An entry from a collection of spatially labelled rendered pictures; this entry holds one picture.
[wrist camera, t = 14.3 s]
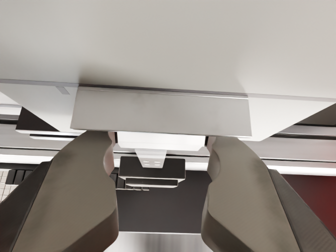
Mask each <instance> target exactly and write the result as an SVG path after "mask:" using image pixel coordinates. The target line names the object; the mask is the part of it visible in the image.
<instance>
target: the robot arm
mask: <svg viewBox="0 0 336 252"><path fill-rule="evenodd" d="M117 143H118V132H113V131H92V130H87V131H85V132H84V133H82V134H80V135H79V136H77V137H76V138H75V139H73V140H72V141H71V142H69V143H68V144H67V145H66V146H64V147H63V148H62V149H61V150H60V151H59V152H58V153H57V154H56V155H55V156H54V157H53V158H52V159H51V160H50V161H42V162H41V163H40V164H39V165H38V166H37V167H36V168H35V169H34V170H33V171H32V172H31V173H30V174H29V175H28V176H27V177H26V178H25V179H24V180H23V181H22V182H21V183H20V184H19V185H18V186H17V187H16V188H15V189H14V190H13V191H12V192H11V193H10V194H9V195H8V196H7V197H6V198H5V199H4V200H3V201H2V202H1V203H0V252H104V251H105V250H106V249H107V248H108V247H109V246H110V245H112V244H113V243H114V242H115V241H116V239H117V238H118V235H119V216H118V204H117V194H116V184H115V182H114V181H113V180H112V179H111V178H110V174H111V172H112V171H113V170H114V168H115V163H114V153H113V147H114V146H115V144H117ZM204 147H206V148H207V150H208V151H209V153H210V156H209V160H208V165H207V172H208V174H209V176H210V177H211V180H212V182H211V183H210V184H209V186H208V190H207V194H206V198H205V203H204V207H203V211H202V220H201V238H202V240H203V242H204V243H205V244H206V245H207V246H208V247H209V248H210V249H211V250H212V251H213V252H336V238H335V236H334V235H333V234H332V233H331V231H330V230H329V229H328V228H327V227H326V225H325V224H324V223H323V222H322V221H321V220H320V218H319V217H318V216H317V215H316V214H315V213H314V212H313V211H312V209H311V208H310V207H309V206H308V205H307V204H306V203H305V201H304V200H303V199H302V198H301V197H300V196H299V195H298V193H297V192H296V191H295V190H294V189H293V188H292V187H291V185H290V184H289V183H288V182H287V181H286V180H285V179H284V177H283V176H282V175H281V174H280V173H279V172H278V171H277V170H276V169H271V168H268V167H267V165H266V164H265V163H264V162H263V161H262V160H261V158H260V157H259V156H258V155H257V154H256V153H255V152H254V151H253V150H252V149H251V148H250V147H248V146H247V145H246V144H245V143H244V142H242V141H241V140H240V139H238V138H237V137H217V136H205V140H204Z"/></svg>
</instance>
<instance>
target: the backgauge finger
mask: <svg viewBox="0 0 336 252"><path fill-rule="evenodd" d="M135 152H136V154H137V156H121V157H120V163H119V172H118V176H119V177H120V178H122V179H124V180H125V184H126V185H129V186H132V187H159V188H174V187H177V186H178V183H179V182H181V181H183V180H185V178H186V160H185V159H184V158H165V157H166V153H167V150H166V149H147V148H135Z"/></svg>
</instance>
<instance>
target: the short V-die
mask: <svg viewBox="0 0 336 252"><path fill-rule="evenodd" d="M15 130H16V131H17V132H20V133H26V134H30V135H29V137H31V138H33V139H41V140H63V141H72V140H73V139H75V138H76V137H78V136H79V135H81V134H82V133H83V132H62V131H59V130H58V129H56V128H55V127H53V126H52V125H50V124H49V123H47V122H46V121H44V120H42V119H41V118H39V117H38V116H36V115H35V114H33V113H32V112H30V111H29V110H27V109H26V108H24V107H23V106H22V108H21V111H20V114H19V118H18V121H17V125H16V128H15Z"/></svg>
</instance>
